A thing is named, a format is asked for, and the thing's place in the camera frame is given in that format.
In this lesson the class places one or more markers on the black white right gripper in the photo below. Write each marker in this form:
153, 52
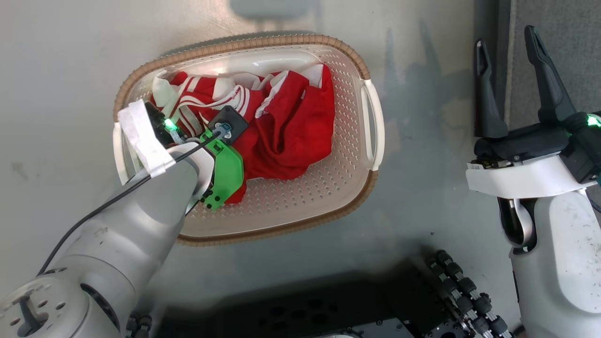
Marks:
530, 159

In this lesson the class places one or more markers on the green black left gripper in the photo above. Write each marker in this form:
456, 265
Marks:
228, 173

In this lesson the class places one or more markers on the red white striped garment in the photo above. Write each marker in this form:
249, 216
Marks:
291, 126

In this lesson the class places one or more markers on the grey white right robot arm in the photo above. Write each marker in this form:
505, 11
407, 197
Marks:
563, 263

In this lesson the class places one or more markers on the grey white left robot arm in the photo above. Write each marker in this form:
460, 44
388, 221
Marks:
117, 244

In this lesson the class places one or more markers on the beige perforated laundry basket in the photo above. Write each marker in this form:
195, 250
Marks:
300, 197

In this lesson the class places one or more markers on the white tape strip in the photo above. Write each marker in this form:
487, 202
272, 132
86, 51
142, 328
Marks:
141, 136

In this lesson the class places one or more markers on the black roller omni wheel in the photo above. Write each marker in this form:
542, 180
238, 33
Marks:
138, 325
467, 295

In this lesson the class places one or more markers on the black square wrist camera box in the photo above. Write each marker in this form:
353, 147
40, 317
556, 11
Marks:
228, 123

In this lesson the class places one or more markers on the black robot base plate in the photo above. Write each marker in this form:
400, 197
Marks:
300, 310

